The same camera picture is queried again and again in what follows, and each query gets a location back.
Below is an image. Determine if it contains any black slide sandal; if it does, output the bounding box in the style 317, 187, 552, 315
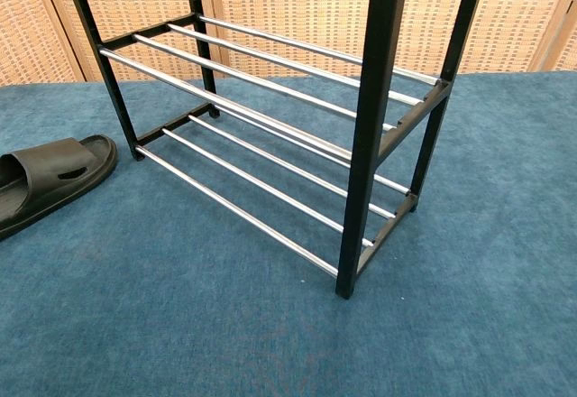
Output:
0, 134, 119, 242

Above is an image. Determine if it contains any black and chrome shoe rack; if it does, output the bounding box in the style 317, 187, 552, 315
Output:
58, 0, 491, 300

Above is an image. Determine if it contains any blue fleece table cloth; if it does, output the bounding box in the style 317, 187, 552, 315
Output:
0, 70, 577, 397

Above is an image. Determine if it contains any woven rattan folding screen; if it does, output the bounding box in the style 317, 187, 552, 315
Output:
0, 0, 577, 88

